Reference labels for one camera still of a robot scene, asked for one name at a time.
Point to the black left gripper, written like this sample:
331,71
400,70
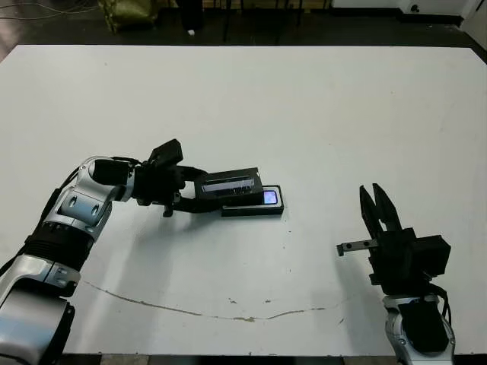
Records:
156,184

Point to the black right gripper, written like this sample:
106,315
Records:
395,262

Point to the black box lid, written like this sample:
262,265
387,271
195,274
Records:
228,197

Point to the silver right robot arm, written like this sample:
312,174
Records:
422,331

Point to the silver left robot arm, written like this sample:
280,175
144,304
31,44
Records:
68,205

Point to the black box with white lining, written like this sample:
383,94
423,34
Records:
251,212

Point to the black upright stand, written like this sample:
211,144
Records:
190,15

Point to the yellow-green sack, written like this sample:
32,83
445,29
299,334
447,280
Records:
125,15

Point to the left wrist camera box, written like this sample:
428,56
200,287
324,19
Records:
167,152

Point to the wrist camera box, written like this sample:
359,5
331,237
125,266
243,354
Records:
167,152
433,254

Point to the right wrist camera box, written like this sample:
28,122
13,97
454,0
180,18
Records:
433,254

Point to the black round wall knob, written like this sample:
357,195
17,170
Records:
414,7

